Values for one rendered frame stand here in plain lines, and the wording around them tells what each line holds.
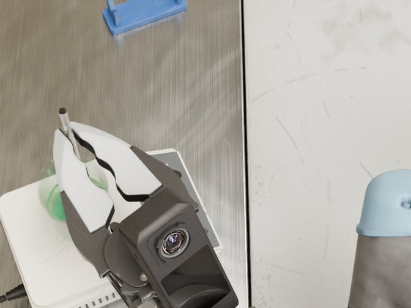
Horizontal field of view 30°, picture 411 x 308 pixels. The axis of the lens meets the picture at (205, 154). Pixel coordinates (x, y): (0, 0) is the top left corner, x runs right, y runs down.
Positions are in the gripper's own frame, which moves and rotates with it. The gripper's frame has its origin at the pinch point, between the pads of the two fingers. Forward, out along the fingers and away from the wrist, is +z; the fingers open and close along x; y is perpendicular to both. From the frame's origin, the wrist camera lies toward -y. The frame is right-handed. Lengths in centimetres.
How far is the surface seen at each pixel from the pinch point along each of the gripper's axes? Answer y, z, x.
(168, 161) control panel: 22.0, 1.6, 10.2
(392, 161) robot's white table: 26.2, -12.1, 32.0
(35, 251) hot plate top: 17.0, -0.3, -6.7
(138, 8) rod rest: 24.3, 20.9, 19.6
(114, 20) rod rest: 23.5, 20.7, 16.0
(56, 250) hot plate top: 17.1, -1.4, -5.1
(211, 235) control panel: 22.8, -7.7, 9.1
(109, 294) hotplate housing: 21.2, -6.9, -3.1
